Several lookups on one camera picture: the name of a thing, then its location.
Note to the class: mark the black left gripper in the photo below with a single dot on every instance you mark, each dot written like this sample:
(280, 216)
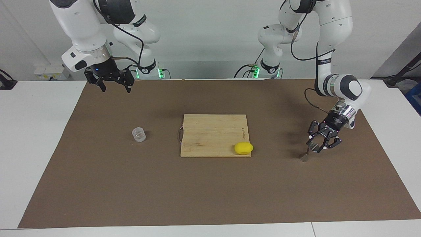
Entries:
(334, 123)

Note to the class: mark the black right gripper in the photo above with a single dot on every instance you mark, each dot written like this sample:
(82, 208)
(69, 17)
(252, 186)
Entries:
(105, 70)

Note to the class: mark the steel jigger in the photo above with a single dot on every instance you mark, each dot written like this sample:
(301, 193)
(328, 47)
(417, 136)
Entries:
(304, 158)

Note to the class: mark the clear glass cup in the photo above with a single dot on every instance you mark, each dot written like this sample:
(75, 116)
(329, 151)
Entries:
(139, 135)

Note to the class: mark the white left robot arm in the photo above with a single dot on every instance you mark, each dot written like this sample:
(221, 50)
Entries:
(332, 19)

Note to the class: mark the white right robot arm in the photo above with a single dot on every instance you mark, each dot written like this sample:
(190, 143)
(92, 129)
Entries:
(82, 26)

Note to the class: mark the yellow lemon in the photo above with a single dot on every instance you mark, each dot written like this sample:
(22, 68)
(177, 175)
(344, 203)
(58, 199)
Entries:
(243, 148)

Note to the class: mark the black stand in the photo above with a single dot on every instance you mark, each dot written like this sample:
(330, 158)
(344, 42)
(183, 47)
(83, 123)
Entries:
(394, 80)

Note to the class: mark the blue crate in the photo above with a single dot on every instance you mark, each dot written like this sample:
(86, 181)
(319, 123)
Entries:
(415, 98)

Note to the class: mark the wooden cutting board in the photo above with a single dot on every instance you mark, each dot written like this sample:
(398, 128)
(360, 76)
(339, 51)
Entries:
(210, 135)

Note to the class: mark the brown table mat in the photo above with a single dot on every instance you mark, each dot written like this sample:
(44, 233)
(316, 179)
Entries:
(131, 191)

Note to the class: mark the white wall socket box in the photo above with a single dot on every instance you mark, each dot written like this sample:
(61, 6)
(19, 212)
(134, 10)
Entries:
(49, 70)

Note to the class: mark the black clamp mount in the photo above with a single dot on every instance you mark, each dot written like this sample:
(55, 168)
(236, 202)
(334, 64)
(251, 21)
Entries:
(6, 84)

